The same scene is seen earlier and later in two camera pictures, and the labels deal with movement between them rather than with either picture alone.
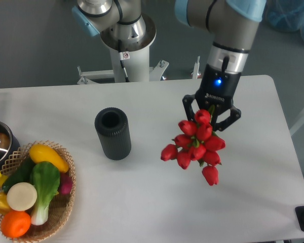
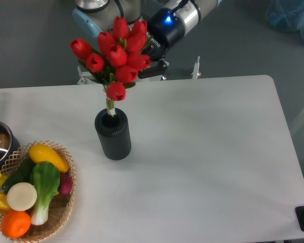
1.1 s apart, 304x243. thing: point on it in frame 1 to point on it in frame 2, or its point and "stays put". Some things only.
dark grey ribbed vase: (112, 125) stays put
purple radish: (66, 183) stays put
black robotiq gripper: (218, 88) to (164, 31)
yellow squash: (39, 153) stays put
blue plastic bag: (290, 15) stays put
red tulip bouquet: (197, 140) to (115, 62)
